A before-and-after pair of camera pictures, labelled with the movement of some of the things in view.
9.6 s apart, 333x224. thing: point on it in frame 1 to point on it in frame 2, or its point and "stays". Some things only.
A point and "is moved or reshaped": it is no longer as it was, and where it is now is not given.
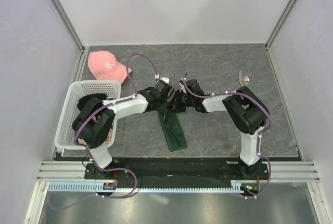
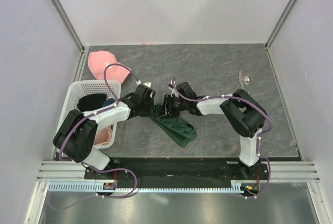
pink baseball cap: x=103 y=65 stays
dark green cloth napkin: x=173 y=129 is moved or reshaped
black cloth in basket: x=101 y=97 stays
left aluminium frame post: x=62 y=11 stays
